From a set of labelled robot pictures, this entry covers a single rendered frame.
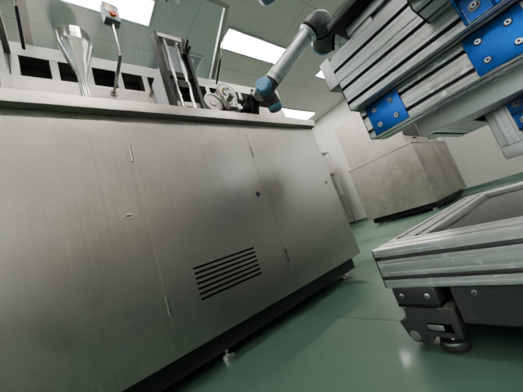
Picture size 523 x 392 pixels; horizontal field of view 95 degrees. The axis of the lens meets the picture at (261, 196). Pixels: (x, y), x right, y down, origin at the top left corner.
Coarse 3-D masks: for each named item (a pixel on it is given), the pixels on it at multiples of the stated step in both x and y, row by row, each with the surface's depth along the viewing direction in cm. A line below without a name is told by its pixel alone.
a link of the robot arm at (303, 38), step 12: (312, 12) 109; (324, 12) 108; (312, 24) 107; (324, 24) 109; (300, 36) 109; (312, 36) 110; (324, 36) 115; (288, 48) 111; (300, 48) 111; (288, 60) 111; (276, 72) 112; (288, 72) 116; (264, 84) 112; (276, 84) 115; (264, 96) 117
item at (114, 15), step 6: (102, 6) 121; (108, 6) 122; (114, 6) 125; (102, 12) 122; (108, 12) 121; (114, 12) 122; (102, 18) 123; (108, 18) 121; (114, 18) 122; (108, 24) 124; (114, 24) 124
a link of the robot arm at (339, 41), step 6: (330, 36) 117; (336, 36) 116; (312, 42) 121; (318, 42) 119; (324, 42) 119; (330, 42) 118; (336, 42) 118; (342, 42) 118; (318, 48) 123; (324, 48) 122; (330, 48) 121; (336, 48) 121; (324, 54) 128
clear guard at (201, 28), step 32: (32, 0) 118; (64, 0) 124; (96, 0) 130; (128, 0) 137; (160, 0) 145; (192, 0) 154; (32, 32) 124; (96, 32) 138; (128, 32) 146; (160, 32) 155; (192, 32) 166
